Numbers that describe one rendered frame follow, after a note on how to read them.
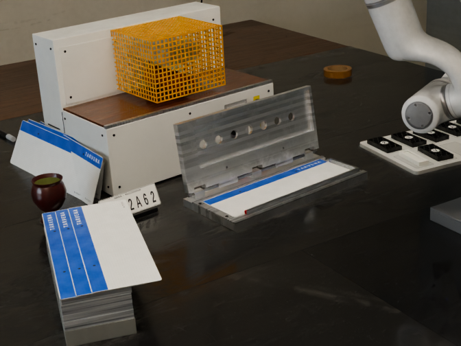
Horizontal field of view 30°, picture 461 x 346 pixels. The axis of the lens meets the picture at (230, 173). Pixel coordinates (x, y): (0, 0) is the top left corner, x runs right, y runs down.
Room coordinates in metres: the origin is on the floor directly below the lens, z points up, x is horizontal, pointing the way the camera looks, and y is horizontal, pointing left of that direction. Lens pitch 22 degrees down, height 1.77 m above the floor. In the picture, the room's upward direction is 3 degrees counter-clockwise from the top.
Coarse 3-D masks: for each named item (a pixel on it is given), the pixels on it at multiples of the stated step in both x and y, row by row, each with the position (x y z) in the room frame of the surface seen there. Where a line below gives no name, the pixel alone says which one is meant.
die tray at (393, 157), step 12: (444, 132) 2.35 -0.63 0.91; (360, 144) 2.31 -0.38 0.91; (444, 144) 2.26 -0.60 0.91; (456, 144) 2.25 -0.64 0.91; (384, 156) 2.20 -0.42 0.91; (396, 156) 2.19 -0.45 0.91; (456, 156) 2.16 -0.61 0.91; (408, 168) 2.10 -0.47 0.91; (420, 168) 2.09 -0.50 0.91; (432, 168) 2.09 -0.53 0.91
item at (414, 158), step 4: (400, 152) 2.19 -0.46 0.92; (404, 152) 2.18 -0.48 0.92; (408, 152) 2.18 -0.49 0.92; (412, 152) 2.18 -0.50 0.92; (400, 156) 2.19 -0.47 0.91; (404, 156) 2.17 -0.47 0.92; (408, 156) 2.15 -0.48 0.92; (412, 156) 2.16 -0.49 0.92; (416, 156) 2.15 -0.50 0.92; (420, 156) 2.15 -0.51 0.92; (408, 160) 2.15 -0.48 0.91; (412, 160) 2.13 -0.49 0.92; (416, 160) 2.12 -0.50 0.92; (420, 160) 2.12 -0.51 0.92; (424, 160) 2.12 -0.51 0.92; (428, 160) 2.12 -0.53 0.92; (416, 164) 2.11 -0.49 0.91; (420, 164) 2.11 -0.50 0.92; (424, 164) 2.11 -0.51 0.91; (428, 164) 2.12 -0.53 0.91
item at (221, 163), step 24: (288, 96) 2.19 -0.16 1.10; (192, 120) 1.99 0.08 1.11; (216, 120) 2.04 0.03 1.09; (240, 120) 2.08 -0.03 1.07; (264, 120) 2.13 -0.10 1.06; (288, 120) 2.17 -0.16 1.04; (312, 120) 2.21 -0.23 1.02; (192, 144) 1.97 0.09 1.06; (216, 144) 2.03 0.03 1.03; (240, 144) 2.07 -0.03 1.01; (264, 144) 2.11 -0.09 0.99; (288, 144) 2.14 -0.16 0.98; (312, 144) 2.19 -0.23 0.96; (192, 168) 1.96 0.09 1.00; (216, 168) 2.00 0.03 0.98; (240, 168) 2.04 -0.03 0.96
